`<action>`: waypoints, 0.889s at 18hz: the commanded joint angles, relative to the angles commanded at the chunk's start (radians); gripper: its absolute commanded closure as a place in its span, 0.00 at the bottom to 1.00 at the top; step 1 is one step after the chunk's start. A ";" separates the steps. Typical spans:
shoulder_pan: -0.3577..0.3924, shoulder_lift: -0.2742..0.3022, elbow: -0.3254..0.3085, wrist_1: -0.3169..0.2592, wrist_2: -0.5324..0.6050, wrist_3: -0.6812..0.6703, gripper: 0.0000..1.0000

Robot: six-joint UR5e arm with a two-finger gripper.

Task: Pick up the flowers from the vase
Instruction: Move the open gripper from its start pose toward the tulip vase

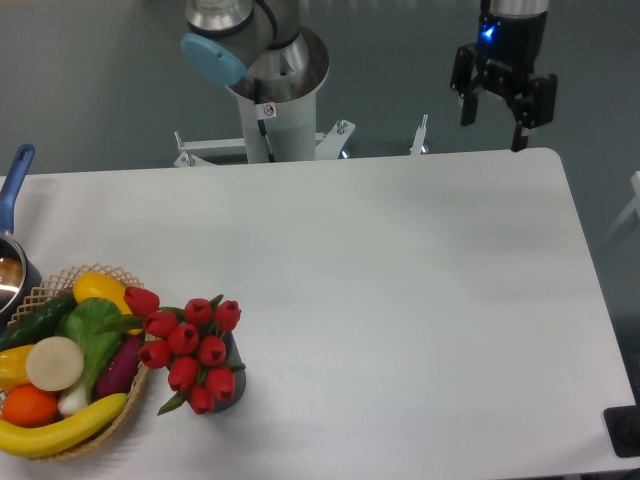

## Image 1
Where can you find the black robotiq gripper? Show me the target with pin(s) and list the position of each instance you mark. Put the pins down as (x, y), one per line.
(504, 55)

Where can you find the red tulip bouquet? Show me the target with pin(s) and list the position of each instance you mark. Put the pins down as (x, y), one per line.
(186, 341)

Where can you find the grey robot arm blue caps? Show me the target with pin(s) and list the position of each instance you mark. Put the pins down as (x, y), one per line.
(225, 38)

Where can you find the dark grey ribbed vase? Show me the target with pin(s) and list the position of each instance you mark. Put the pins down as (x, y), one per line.
(226, 382)

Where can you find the white furniture piece right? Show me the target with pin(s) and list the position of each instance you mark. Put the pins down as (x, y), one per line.
(627, 219)

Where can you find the black device at table edge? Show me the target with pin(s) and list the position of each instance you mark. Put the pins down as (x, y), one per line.
(623, 428)

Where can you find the yellow lemon squash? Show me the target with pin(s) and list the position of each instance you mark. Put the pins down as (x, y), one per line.
(105, 292)

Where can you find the green bok choy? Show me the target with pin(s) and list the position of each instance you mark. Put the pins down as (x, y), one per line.
(81, 326)

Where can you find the purple sweet potato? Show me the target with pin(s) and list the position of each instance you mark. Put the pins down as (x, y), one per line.
(121, 370)

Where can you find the woven wicker basket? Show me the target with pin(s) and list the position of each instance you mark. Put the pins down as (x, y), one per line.
(62, 283)

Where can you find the dark green cucumber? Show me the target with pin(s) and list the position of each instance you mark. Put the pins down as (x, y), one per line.
(38, 324)

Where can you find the round beige disc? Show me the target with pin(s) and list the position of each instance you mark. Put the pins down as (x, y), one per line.
(54, 364)

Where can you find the yellow bell pepper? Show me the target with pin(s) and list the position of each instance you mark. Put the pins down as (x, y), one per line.
(13, 367)

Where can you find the orange fruit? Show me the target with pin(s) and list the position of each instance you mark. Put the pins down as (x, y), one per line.
(30, 407)

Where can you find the yellow banana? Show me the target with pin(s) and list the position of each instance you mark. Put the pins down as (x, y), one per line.
(33, 443)

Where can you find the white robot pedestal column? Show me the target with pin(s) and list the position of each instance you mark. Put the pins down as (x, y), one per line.
(277, 100)

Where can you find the blue handled saucepan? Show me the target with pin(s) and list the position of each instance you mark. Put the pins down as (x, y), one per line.
(18, 274)

